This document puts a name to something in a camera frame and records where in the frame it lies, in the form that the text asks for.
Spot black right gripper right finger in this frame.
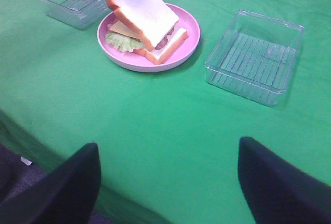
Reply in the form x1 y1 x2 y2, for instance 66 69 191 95
237 137 330 223

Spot yellow cheese slice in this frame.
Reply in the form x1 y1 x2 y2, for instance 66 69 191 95
107 20 140 40

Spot clear left plastic tray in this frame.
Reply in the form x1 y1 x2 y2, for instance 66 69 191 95
40 0 110 29

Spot bread slice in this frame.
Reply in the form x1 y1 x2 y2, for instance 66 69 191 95
133 26 188 65
106 0 179 51

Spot green tablecloth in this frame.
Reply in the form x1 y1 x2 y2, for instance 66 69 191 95
1 0 330 223

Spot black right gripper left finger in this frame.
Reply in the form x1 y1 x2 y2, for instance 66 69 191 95
1 143 101 223

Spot dark robot base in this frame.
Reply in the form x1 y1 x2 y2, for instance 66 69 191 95
1 147 109 223

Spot pink round plate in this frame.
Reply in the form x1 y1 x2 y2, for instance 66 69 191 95
97 3 200 72

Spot clear right plastic tray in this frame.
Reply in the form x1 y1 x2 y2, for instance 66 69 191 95
205 10 304 107

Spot clear plastic tray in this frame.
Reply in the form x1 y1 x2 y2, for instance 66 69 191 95
40 0 110 29
205 10 304 107

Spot green lettuce leaf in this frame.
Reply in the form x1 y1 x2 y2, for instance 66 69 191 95
105 32 144 52

